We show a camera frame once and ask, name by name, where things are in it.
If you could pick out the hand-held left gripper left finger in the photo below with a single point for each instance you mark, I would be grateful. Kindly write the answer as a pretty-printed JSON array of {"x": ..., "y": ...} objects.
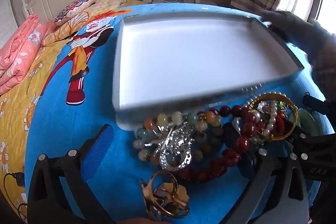
[{"x": 101, "y": 145}]

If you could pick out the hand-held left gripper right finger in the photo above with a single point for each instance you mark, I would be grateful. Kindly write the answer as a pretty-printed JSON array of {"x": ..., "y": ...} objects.
[{"x": 246, "y": 165}]

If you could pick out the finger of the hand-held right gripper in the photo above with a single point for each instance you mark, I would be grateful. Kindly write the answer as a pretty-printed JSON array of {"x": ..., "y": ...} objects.
[
  {"x": 319, "y": 106},
  {"x": 312, "y": 158}
]

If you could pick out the green jade bangle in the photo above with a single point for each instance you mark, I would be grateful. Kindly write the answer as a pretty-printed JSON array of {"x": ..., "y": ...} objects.
[{"x": 307, "y": 119}]

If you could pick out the plain gold bangle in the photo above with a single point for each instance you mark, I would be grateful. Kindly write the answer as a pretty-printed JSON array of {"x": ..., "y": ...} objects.
[{"x": 294, "y": 115}]

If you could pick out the silver filigree bangle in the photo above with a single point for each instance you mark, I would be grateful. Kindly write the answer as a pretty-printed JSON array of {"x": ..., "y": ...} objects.
[{"x": 173, "y": 151}]

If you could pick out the white grey shallow tray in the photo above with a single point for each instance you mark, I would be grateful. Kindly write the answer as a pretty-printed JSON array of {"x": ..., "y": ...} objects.
[{"x": 197, "y": 56}]

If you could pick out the person's right hand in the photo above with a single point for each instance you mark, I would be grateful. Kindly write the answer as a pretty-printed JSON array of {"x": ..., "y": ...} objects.
[{"x": 302, "y": 29}]

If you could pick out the blue cartoon bedsheet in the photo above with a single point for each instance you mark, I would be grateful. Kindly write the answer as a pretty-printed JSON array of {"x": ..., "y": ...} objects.
[{"x": 105, "y": 108}]

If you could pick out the yellow floral sheet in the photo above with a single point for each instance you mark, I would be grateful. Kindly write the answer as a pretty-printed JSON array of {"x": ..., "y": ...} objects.
[{"x": 15, "y": 121}]

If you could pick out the window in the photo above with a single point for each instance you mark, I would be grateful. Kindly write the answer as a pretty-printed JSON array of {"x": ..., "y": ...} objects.
[{"x": 326, "y": 8}]

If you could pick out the pink folded quilt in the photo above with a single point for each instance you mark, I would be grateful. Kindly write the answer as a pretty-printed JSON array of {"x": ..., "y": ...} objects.
[{"x": 18, "y": 50}]

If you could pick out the patterned red white pillow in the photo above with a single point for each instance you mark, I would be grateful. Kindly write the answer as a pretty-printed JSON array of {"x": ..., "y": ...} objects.
[{"x": 76, "y": 6}]

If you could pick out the pale yellow pillow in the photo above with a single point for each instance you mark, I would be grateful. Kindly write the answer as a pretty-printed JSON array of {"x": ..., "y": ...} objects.
[{"x": 110, "y": 1}]

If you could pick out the white wardrobe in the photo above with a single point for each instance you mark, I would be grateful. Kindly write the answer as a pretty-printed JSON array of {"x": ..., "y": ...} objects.
[{"x": 6, "y": 19}]

